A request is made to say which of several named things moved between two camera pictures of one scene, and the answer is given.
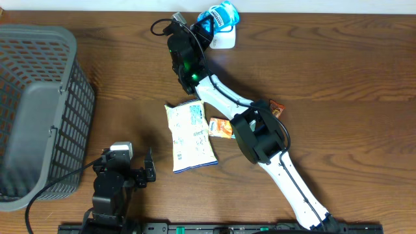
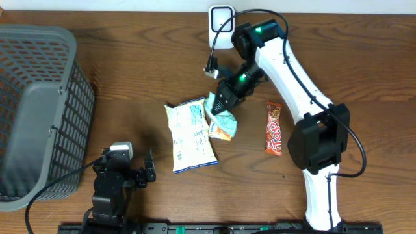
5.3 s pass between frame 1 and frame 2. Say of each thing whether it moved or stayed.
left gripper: stayed
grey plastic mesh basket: stayed
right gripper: moved
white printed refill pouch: stayed
